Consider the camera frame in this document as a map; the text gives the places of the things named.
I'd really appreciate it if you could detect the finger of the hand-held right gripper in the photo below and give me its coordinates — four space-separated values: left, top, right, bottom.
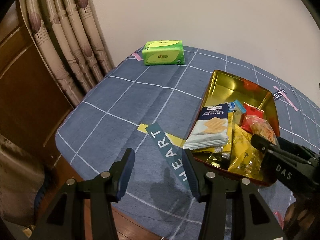
277 137 313 159
251 134 278 155

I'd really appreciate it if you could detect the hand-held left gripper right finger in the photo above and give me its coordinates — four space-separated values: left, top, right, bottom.
182 149 285 240

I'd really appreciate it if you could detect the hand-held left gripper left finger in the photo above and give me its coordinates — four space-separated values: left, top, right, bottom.
35 148 136 240

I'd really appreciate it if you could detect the clear peanut snack packet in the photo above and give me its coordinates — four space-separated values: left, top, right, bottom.
250 121 280 145

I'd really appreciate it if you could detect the yellow printed snack packet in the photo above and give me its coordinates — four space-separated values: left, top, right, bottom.
228 124 265 180

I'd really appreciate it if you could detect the red snack packet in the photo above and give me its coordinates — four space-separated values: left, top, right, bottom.
240 102 266 132

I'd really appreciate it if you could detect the dark silver snack packet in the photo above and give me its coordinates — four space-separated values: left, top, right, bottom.
205 152 232 168

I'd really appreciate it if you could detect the yellow packet with silver strip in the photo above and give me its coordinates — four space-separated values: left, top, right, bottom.
191 145 232 154

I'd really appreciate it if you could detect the small blue snack packet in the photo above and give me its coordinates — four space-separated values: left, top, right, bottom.
226 100 247 113

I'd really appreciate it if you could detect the dark blue cracker packet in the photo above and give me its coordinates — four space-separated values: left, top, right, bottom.
183 102 229 151

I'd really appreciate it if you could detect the maroon and gold tin box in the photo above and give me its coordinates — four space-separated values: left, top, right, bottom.
191 69 281 187

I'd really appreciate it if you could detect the person's right hand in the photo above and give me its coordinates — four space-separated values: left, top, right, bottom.
282 197 320 233

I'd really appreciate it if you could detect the blue checked cloth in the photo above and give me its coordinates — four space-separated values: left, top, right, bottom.
55 45 320 240

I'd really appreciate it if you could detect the dark cloth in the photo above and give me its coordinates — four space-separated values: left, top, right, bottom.
0 134 60 227

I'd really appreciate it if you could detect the green tissue pack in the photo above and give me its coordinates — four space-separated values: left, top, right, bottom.
142 40 185 66

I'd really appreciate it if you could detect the brown wooden cabinet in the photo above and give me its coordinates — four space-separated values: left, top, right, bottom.
0 10 75 170

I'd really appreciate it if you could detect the beige patterned curtain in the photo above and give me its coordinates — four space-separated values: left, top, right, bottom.
19 0 115 108

